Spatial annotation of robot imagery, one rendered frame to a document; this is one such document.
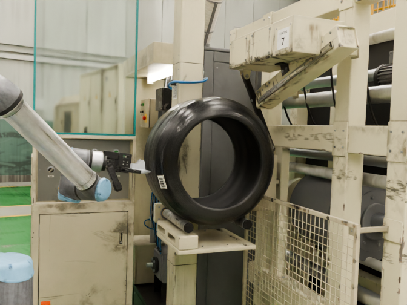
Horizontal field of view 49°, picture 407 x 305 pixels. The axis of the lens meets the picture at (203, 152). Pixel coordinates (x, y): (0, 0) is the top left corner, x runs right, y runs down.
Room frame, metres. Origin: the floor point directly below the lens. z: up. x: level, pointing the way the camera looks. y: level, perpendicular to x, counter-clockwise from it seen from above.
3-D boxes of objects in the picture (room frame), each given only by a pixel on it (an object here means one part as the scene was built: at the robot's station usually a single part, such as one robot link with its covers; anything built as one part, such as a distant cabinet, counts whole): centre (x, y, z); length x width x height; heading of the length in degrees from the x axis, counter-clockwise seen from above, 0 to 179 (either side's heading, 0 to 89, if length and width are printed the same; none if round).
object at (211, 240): (2.10, -0.01, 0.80); 0.37 x 0.36 x 0.02; 111
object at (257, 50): (2.09, -0.34, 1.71); 0.61 x 0.25 x 0.15; 21
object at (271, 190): (2.45, -0.29, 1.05); 0.20 x 0.15 x 0.30; 21
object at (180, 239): (2.05, 0.12, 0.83); 0.36 x 0.09 x 0.06; 21
